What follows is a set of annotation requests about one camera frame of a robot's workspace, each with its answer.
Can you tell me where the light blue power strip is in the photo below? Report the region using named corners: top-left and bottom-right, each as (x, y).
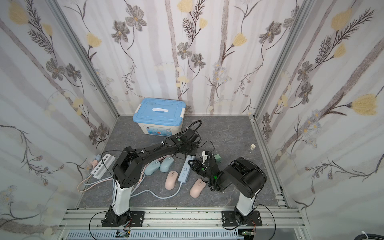
top-left (178, 155), bottom-right (195, 184)

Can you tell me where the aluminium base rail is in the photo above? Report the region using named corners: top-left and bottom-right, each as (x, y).
top-left (54, 206), bottom-right (310, 240)

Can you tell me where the pink mouse front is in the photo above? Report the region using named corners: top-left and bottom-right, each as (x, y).
top-left (190, 179), bottom-right (206, 198)

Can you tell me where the blue mouse left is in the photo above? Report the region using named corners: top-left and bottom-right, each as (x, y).
top-left (144, 160), bottom-right (161, 176)

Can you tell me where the blue lid storage box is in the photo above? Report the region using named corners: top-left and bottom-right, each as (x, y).
top-left (133, 98), bottom-right (186, 137)

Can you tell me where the black charging cable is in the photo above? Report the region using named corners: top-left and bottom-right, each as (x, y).
top-left (197, 139), bottom-right (217, 157)

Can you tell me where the pink mouse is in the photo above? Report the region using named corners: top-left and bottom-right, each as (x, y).
top-left (165, 171), bottom-right (179, 190)
top-left (190, 179), bottom-right (206, 198)

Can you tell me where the blue mouse right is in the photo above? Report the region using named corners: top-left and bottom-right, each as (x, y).
top-left (160, 156), bottom-right (175, 173)

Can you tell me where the blue mouse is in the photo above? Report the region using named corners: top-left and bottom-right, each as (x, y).
top-left (144, 160), bottom-right (161, 176)
top-left (160, 156), bottom-right (175, 173)

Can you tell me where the pink mouse left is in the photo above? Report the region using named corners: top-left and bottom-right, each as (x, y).
top-left (165, 171), bottom-right (179, 190)

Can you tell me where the white multi socket power strip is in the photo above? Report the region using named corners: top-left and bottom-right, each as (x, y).
top-left (91, 154), bottom-right (116, 180)

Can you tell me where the green charger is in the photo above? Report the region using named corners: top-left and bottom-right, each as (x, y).
top-left (214, 154), bottom-right (222, 164)

